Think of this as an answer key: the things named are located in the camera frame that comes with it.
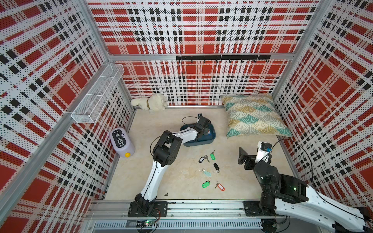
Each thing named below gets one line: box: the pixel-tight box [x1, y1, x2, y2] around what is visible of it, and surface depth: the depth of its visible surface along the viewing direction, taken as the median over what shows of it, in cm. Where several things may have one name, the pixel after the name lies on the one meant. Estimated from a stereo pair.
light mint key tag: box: [199, 168, 213, 178], surface depth 88 cm
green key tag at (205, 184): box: [201, 181, 211, 189], surface depth 84 cm
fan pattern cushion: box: [220, 92, 293, 139], surface depth 96 cm
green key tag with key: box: [209, 149, 216, 161], surface depth 95 cm
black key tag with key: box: [213, 162, 221, 173], surface depth 90 cm
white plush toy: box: [130, 93, 168, 114], surface depth 117 cm
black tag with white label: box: [198, 154, 210, 164], surface depth 95 cm
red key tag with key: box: [214, 181, 226, 192], surface depth 83 cm
